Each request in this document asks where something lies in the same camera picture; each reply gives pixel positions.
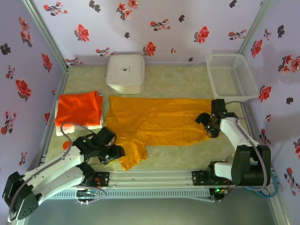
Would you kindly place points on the yellow t-shirt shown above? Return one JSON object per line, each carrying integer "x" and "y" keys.
{"x": 159, "y": 122}

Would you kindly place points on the white perforated plastic basket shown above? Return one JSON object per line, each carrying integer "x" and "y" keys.
{"x": 234, "y": 77}

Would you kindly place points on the right controller circuit board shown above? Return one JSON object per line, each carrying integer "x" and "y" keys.
{"x": 219, "y": 190}

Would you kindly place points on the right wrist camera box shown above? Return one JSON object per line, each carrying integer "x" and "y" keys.
{"x": 218, "y": 105}

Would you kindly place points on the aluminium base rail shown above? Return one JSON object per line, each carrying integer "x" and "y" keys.
{"x": 150, "y": 178}

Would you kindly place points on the orange t-shirt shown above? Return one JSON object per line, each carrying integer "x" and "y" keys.
{"x": 77, "y": 110}

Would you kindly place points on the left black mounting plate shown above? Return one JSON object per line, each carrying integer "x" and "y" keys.
{"x": 103, "y": 179}

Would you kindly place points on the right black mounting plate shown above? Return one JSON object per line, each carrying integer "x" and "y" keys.
{"x": 199, "y": 178}

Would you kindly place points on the orange plastic cup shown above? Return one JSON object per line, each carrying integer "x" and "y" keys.
{"x": 66, "y": 145}

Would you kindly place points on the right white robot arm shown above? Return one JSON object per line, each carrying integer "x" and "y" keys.
{"x": 234, "y": 131}

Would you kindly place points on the black mounting plate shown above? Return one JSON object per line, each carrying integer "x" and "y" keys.
{"x": 199, "y": 178}
{"x": 103, "y": 179}

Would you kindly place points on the left controller circuit board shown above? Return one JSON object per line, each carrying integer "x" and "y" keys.
{"x": 86, "y": 192}

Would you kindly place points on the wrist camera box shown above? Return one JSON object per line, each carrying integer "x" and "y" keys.
{"x": 218, "y": 105}
{"x": 106, "y": 136}

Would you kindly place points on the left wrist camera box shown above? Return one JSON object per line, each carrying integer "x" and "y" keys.
{"x": 106, "y": 136}

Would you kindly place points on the white lidded plastic box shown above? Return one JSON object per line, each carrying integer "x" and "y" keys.
{"x": 125, "y": 70}

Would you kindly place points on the aluminium corner post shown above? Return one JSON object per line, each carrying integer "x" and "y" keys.
{"x": 253, "y": 25}
{"x": 44, "y": 30}

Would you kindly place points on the controller circuit board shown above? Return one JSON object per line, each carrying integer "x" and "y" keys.
{"x": 86, "y": 192}
{"x": 219, "y": 190}

